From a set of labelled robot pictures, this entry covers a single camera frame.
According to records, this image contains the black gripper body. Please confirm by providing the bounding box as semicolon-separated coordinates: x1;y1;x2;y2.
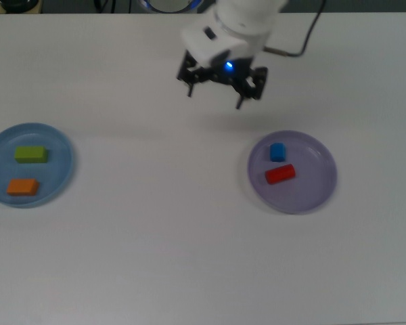
204;55;258;87

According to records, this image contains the blue hexagonal block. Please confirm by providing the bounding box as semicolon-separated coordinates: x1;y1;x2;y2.
269;142;287;163

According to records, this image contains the red cylinder block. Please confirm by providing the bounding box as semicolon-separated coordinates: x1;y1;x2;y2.
265;164;296;186

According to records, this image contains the green rectangular block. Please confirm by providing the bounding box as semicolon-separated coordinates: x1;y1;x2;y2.
14;146;49;165

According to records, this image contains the orange rectangular block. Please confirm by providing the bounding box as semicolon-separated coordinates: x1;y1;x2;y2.
5;178;41;197

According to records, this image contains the purple plate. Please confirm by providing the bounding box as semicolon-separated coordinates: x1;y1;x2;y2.
246;130;338;215

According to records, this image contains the blue plate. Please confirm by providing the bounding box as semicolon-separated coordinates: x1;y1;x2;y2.
0;122;78;209

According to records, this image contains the black round object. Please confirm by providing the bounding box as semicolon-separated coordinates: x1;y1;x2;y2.
0;0;41;11

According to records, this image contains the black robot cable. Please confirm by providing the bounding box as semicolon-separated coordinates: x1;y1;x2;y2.
265;0;328;57

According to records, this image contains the robot base with blue ring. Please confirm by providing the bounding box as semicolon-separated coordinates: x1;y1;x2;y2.
137;0;204;14

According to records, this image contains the black background cable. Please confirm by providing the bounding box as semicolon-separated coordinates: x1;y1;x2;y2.
93;0;116;14

